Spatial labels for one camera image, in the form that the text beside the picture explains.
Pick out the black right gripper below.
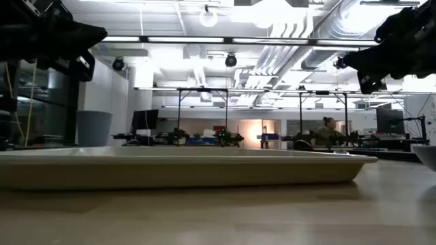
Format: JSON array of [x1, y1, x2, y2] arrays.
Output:
[[343, 5, 436, 95]]

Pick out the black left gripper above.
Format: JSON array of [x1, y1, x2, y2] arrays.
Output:
[[30, 0, 108, 82]]

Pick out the blue round plate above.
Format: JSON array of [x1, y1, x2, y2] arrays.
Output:
[[413, 145, 436, 173]]

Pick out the beige plastic tray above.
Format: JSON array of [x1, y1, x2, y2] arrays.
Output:
[[0, 146, 378, 190]]

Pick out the black computer monitor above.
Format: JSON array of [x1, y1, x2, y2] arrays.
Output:
[[375, 107, 405, 135], [131, 109, 160, 133]]

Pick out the person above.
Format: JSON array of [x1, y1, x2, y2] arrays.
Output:
[[314, 116, 346, 147]]

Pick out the grey trash bin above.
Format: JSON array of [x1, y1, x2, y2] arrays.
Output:
[[76, 110, 114, 148]]

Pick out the long ceiling light strip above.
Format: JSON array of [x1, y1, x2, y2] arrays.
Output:
[[101, 35, 380, 48]]

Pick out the silver ventilation duct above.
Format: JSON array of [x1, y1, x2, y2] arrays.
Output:
[[300, 0, 381, 71]]

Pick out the black workstation frame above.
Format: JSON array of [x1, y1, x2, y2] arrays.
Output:
[[176, 87, 230, 147], [298, 90, 349, 147]]

